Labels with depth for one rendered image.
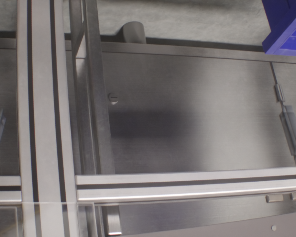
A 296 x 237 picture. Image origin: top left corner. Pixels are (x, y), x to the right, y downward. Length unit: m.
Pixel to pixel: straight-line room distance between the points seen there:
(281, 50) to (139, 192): 0.30
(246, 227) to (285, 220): 0.09
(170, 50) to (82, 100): 0.36
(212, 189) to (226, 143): 0.45
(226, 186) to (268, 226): 0.15
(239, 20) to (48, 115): 0.83
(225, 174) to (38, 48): 0.37
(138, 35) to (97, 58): 0.44
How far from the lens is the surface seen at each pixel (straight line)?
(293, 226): 0.95
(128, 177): 0.75
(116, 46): 1.26
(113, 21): 1.36
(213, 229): 0.86
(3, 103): 1.13
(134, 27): 1.36
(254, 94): 1.34
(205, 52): 1.34
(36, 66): 0.80
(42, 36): 0.84
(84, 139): 0.99
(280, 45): 0.74
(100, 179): 0.74
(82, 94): 1.03
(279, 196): 0.89
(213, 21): 1.44
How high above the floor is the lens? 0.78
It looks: 23 degrees down
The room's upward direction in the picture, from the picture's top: 172 degrees clockwise
